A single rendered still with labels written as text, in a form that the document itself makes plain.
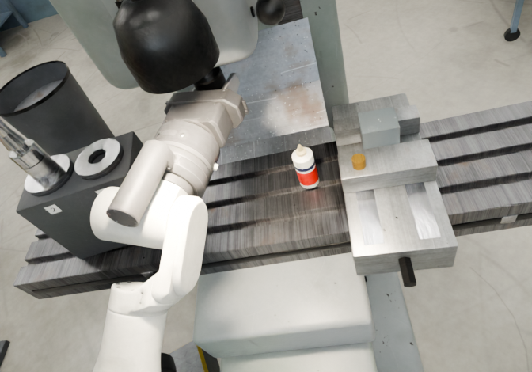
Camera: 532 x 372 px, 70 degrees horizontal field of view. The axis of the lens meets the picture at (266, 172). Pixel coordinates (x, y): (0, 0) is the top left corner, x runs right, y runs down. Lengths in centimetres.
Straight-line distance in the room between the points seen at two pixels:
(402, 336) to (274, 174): 80
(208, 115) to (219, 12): 14
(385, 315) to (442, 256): 82
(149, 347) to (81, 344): 164
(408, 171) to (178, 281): 39
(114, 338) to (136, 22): 32
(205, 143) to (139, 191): 12
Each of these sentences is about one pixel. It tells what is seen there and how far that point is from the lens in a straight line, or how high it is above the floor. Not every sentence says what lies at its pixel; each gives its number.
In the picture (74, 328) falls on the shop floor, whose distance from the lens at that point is 216.
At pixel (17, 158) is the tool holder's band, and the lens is 75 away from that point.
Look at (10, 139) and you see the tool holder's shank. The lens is 74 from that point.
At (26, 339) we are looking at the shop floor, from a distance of 233.
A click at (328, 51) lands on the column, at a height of 101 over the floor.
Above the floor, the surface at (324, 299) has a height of 87.
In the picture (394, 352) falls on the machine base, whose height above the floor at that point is 20.
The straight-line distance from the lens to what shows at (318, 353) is 84.
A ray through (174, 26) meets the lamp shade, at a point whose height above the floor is 144.
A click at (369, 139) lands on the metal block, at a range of 66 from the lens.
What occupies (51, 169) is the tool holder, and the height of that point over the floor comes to 116.
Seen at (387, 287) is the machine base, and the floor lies 20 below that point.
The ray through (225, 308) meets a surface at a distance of 78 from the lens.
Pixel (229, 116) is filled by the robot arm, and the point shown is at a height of 123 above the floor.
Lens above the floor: 155
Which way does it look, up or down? 47 degrees down
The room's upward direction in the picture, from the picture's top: 23 degrees counter-clockwise
